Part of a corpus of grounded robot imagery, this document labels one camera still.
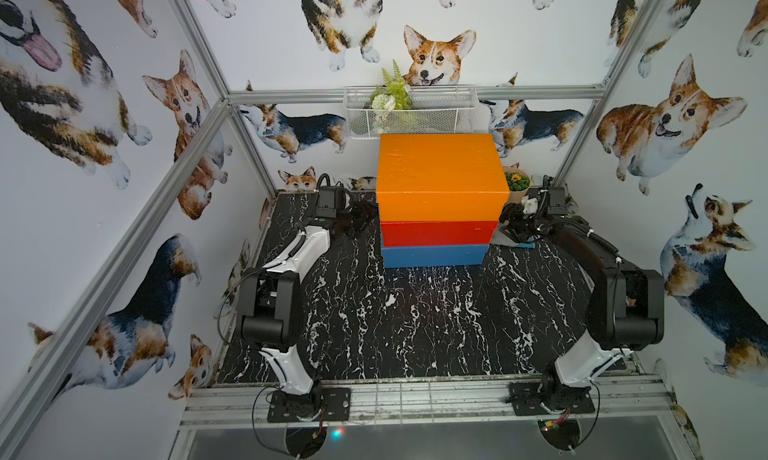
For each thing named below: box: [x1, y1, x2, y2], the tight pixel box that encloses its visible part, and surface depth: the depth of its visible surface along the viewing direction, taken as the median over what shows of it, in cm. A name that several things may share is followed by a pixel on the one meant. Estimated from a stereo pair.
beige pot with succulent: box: [502, 162, 531, 204], surface depth 109 cm
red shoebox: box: [380, 221, 499, 247], surface depth 85 cm
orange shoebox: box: [376, 133, 510, 222], surface depth 82 cm
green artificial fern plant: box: [370, 59, 413, 134], surface depth 85 cm
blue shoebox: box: [381, 244, 490, 268], surface depth 96 cm
